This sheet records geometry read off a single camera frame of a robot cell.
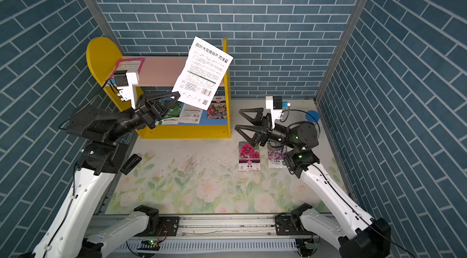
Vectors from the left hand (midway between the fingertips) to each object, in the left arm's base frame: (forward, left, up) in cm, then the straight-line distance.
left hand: (184, 100), depth 47 cm
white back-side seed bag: (+28, +11, -38) cm, 48 cm away
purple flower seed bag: (+11, -34, -51) cm, 62 cm away
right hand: (-1, -15, -9) cm, 18 cm away
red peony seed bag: (+11, -20, -52) cm, 57 cm away
